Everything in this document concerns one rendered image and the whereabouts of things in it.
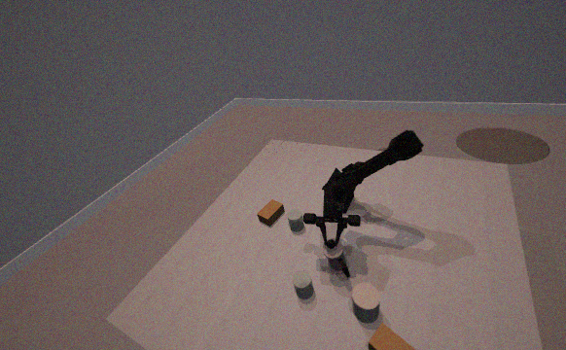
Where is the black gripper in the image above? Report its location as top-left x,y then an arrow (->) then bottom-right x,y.
303,197 -> 361,246

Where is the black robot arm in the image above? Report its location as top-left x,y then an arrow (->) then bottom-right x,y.
322,130 -> 424,217

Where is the glass french press with black knob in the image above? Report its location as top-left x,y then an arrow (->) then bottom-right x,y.
322,238 -> 350,278

